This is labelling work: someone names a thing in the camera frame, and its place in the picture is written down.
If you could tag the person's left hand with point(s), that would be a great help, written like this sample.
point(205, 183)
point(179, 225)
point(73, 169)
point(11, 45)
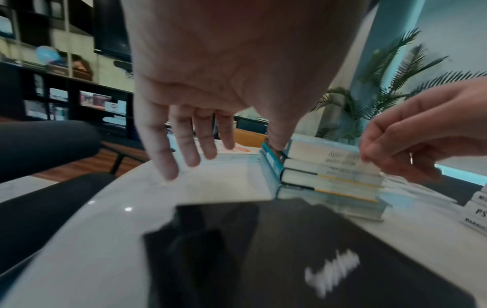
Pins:
point(236, 54)

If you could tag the person's right hand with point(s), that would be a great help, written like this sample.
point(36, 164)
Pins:
point(426, 135)

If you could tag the light blue paperback book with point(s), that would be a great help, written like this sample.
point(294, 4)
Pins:
point(315, 149)

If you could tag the blue book with yellow dot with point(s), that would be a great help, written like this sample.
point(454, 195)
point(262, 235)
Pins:
point(272, 162)

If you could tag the group of small black books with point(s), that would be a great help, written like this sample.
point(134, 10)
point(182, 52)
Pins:
point(266, 255)

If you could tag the bright window strip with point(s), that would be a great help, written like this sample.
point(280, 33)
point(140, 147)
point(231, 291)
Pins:
point(454, 174)

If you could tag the green palm plant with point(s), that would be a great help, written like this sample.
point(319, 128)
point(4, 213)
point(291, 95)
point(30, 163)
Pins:
point(380, 90)

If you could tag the black cabinet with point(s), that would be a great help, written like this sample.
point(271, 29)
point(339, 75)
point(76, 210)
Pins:
point(251, 123)

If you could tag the black bookshelf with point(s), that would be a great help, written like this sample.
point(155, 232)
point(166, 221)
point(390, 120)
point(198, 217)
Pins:
point(76, 105)

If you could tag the black roll-cushion lounge chair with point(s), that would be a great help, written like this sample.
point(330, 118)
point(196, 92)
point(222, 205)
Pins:
point(38, 144)

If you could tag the white marble table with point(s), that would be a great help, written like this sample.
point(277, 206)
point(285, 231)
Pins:
point(95, 255)

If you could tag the grey patterned rug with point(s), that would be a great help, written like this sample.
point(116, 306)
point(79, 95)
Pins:
point(23, 188)

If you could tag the black wall television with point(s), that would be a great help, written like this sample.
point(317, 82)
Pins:
point(112, 30)

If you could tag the pale-framed wall shelf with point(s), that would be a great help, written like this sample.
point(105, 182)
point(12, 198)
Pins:
point(38, 36)

